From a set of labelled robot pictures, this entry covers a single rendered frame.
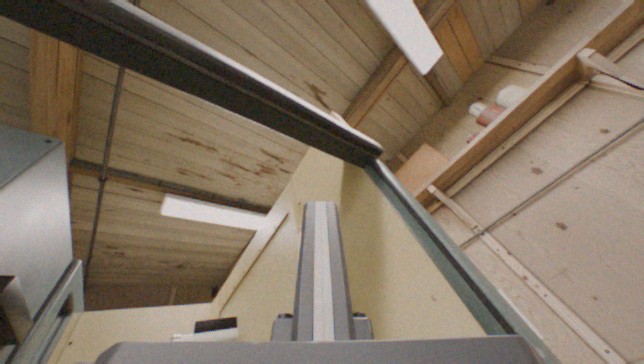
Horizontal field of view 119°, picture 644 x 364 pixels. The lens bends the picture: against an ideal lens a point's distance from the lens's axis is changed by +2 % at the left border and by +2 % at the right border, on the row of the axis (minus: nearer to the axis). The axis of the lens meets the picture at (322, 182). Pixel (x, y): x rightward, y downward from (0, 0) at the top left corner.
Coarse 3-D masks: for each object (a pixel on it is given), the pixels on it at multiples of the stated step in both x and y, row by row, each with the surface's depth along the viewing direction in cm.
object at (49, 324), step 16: (64, 272) 83; (80, 272) 91; (64, 288) 80; (80, 288) 97; (48, 304) 74; (64, 304) 91; (80, 304) 104; (32, 320) 70; (48, 320) 74; (64, 320) 93; (32, 336) 68; (48, 336) 87; (16, 352) 64; (32, 352) 69; (48, 352) 85
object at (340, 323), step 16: (336, 208) 10; (336, 224) 9; (336, 240) 8; (336, 256) 7; (336, 272) 7; (336, 288) 6; (336, 304) 6; (336, 320) 6; (352, 320) 6; (368, 320) 6; (336, 336) 5; (352, 336) 5; (368, 336) 6
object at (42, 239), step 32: (0, 128) 50; (0, 160) 45; (32, 160) 49; (64, 160) 60; (0, 192) 42; (32, 192) 51; (64, 192) 65; (0, 224) 44; (32, 224) 55; (64, 224) 71; (0, 256) 47; (32, 256) 59; (64, 256) 78; (0, 288) 47; (32, 288) 63; (0, 320) 50; (0, 352) 56
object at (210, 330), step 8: (200, 320) 83; (208, 320) 84; (216, 320) 86; (224, 320) 87; (232, 320) 89; (200, 328) 81; (208, 328) 82; (216, 328) 83; (224, 328) 85; (232, 328) 87; (176, 336) 74; (184, 336) 76; (192, 336) 77; (200, 336) 78; (208, 336) 79; (216, 336) 80; (224, 336) 82; (232, 336) 84
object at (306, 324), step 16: (304, 208) 10; (320, 208) 10; (304, 224) 9; (320, 224) 9; (304, 240) 8; (320, 240) 8; (304, 256) 7; (320, 256) 7; (304, 272) 7; (320, 272) 7; (304, 288) 6; (320, 288) 6; (304, 304) 6; (320, 304) 6; (288, 320) 6; (304, 320) 6; (320, 320) 5; (272, 336) 6; (288, 336) 6; (304, 336) 5; (320, 336) 5
